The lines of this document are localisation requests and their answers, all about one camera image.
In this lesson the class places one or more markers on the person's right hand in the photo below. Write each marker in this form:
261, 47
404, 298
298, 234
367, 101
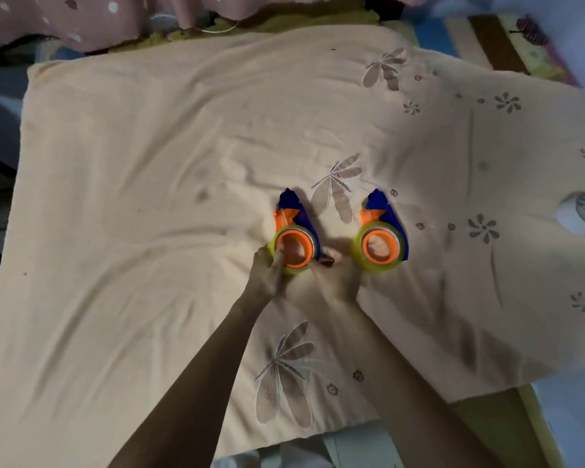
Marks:
336, 285

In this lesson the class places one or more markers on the person's left hand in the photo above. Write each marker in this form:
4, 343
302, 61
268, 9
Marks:
264, 280

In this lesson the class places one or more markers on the person's right fingers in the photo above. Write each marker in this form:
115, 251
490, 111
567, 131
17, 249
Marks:
327, 258

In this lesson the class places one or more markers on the person's left fingers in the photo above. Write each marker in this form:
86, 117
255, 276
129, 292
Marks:
279, 259

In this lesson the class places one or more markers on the blue orange tape dispenser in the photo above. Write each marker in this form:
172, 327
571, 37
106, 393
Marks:
382, 241
297, 238

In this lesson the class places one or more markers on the person's right forearm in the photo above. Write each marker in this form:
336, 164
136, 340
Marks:
395, 385

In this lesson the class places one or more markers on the person's left forearm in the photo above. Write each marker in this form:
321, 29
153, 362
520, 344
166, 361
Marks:
195, 389

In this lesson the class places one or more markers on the beige floral blanket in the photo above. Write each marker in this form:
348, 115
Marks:
141, 199

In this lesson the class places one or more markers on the light green mat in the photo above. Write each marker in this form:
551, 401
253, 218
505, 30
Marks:
492, 424

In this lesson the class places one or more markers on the olive green cloth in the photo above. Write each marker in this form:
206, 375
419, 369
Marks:
292, 21

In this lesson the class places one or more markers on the white round container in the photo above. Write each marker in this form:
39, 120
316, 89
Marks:
582, 214

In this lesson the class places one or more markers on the colourful patterned mat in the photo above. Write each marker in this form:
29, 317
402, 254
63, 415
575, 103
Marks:
497, 43

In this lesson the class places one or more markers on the pink dotted cloth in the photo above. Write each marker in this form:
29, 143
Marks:
102, 16

